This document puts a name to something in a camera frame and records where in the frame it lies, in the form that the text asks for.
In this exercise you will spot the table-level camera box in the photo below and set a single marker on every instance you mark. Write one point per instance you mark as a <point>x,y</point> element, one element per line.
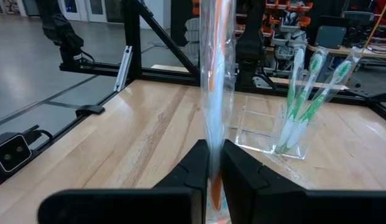
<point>12,152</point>

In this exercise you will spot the orange parts bin shelf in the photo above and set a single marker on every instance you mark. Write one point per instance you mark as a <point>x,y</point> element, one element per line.
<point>289,28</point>

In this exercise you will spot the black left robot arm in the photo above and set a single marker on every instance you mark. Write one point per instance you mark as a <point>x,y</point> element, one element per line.
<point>250,46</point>

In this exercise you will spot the grey chair back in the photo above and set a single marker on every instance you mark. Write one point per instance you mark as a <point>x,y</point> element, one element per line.
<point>331,37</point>

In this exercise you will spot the wooden desk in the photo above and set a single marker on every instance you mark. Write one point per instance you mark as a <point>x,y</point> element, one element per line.
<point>376,53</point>

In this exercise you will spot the orange white toothbrush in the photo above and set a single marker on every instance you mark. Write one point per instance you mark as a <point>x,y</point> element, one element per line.
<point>216,109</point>

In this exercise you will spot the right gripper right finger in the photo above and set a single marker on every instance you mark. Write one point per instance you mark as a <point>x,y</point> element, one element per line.
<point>289,205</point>

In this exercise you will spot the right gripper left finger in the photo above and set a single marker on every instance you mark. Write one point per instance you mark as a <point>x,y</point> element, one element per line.
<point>133,205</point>

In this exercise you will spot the silver aluminium extrusion piece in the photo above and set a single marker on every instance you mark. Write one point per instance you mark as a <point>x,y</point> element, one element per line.
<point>122,68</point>

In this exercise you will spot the clear acrylic organizer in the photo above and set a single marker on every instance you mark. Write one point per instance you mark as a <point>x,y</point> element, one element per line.
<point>251,124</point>

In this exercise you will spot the green white toothbrush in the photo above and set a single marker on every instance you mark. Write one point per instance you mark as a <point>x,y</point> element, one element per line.
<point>291,98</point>
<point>301,102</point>
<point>312,109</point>

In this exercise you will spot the black frame bracket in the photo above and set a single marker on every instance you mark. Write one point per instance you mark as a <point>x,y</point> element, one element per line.
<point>90,110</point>

